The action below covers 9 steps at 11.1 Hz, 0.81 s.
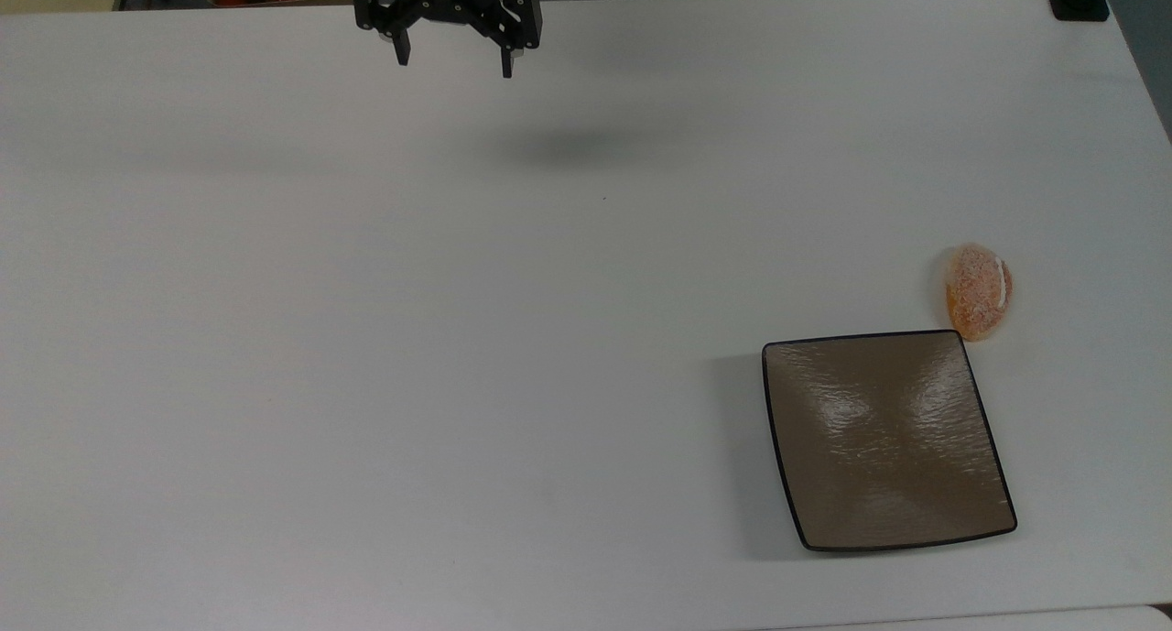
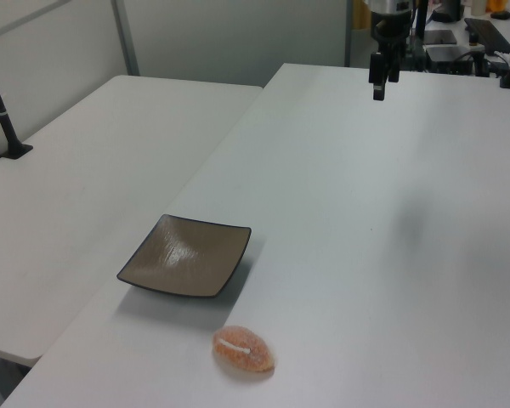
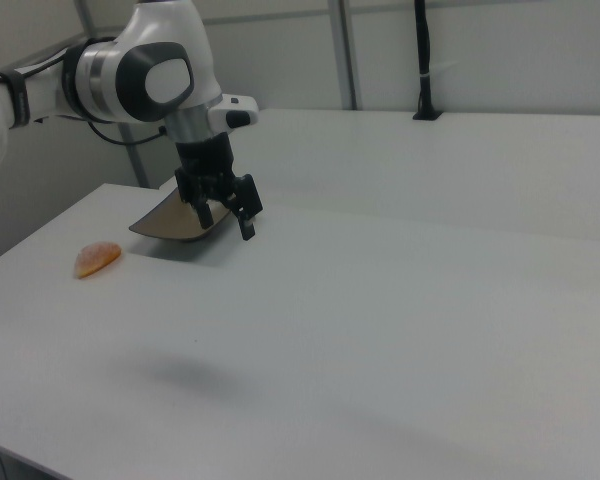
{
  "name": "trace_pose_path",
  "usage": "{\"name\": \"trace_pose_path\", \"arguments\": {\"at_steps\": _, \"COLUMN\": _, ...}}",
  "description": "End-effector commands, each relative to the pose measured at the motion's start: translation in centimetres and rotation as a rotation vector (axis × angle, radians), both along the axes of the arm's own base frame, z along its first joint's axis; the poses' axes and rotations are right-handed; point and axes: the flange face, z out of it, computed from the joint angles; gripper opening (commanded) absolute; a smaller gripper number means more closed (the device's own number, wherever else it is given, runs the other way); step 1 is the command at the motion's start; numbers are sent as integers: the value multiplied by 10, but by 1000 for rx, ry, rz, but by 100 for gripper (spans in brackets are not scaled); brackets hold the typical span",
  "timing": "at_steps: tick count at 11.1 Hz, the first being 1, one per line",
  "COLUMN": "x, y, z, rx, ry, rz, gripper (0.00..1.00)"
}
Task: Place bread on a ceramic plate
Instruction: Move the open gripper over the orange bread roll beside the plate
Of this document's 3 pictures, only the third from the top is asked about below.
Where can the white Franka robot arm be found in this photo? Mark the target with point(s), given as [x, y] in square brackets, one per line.
[155, 30]

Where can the square brown ceramic plate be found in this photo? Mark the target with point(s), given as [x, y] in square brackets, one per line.
[170, 222]

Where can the orange bread roll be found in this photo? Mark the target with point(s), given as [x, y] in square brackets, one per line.
[97, 257]

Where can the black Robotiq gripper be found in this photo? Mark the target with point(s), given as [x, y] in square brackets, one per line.
[205, 160]

